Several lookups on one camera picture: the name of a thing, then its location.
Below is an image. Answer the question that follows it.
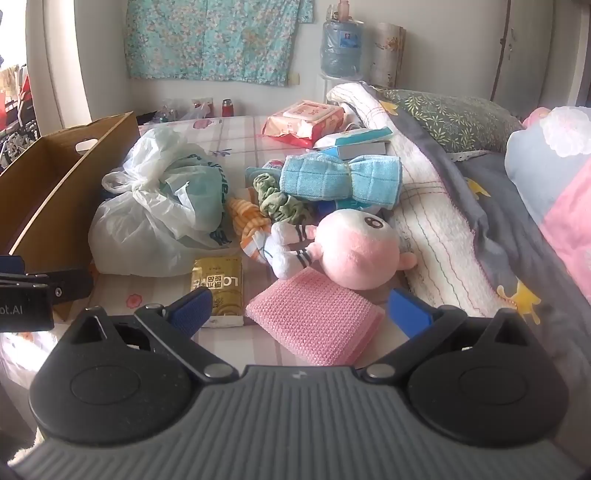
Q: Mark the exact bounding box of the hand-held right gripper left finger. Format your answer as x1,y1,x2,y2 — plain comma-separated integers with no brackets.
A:
60,286,236,382

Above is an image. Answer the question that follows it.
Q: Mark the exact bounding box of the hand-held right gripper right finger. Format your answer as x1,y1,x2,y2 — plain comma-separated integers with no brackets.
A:
360,288,536,384

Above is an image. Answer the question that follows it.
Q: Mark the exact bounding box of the brown cardboard box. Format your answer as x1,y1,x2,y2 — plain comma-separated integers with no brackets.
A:
0,111,141,320

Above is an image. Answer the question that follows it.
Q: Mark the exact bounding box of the pink waffle cloth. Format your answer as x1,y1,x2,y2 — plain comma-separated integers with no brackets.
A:
245,270,386,365

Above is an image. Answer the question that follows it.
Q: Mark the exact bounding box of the orange striped white cloth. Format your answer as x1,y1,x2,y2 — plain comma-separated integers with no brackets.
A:
228,196,278,265

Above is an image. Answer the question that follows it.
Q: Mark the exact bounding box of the gold tissue packet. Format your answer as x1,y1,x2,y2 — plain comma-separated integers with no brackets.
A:
190,256,244,329

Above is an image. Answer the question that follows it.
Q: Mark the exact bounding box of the pink plush doll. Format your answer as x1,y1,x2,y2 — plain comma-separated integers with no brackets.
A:
268,209,419,291

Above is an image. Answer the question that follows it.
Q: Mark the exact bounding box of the white striped blanket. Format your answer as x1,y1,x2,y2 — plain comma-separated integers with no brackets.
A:
327,82,518,319

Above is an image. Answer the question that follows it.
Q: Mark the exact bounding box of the white plastic bag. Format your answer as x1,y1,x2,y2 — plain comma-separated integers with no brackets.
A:
88,126,241,278

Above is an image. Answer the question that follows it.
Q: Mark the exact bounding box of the grey printed quilt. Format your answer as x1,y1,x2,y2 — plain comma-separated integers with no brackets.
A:
360,83,591,416

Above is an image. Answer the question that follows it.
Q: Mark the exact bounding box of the green floral cloth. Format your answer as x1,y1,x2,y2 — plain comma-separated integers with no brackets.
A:
252,175,315,228

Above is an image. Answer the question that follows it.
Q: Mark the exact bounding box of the light blue towel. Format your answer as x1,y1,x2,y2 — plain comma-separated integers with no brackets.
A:
279,154,402,209

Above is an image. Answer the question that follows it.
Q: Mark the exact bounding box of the blue box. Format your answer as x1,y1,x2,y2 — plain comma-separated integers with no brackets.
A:
318,141,389,161

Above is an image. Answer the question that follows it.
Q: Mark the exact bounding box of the plaid floral bed sheet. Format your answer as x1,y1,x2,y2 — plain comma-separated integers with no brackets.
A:
0,113,462,407

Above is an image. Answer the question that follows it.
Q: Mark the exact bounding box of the white and teal packet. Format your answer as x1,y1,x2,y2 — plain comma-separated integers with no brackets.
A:
314,127,393,151

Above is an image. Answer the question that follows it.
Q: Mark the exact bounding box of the pink and blue pillow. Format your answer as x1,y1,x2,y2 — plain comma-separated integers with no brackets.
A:
503,106,591,296

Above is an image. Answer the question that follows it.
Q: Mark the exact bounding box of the green leaf-print pillow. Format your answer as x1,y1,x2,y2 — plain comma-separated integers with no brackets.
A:
381,88,525,155

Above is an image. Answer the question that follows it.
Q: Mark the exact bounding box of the red wet wipes pack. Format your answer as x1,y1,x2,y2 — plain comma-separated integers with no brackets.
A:
262,102,345,148

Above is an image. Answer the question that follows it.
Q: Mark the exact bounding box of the white water dispenser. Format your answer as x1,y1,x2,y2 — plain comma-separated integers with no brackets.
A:
318,74,370,107

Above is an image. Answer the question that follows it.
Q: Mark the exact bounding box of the large blue water bottle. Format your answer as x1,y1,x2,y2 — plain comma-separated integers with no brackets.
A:
321,14,365,77

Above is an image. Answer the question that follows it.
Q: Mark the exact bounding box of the white wardrobe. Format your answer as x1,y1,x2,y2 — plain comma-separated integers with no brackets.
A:
489,0,555,100

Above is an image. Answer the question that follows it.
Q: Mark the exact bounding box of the teal floral wall cloth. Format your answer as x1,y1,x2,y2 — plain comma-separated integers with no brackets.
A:
124,0,315,86

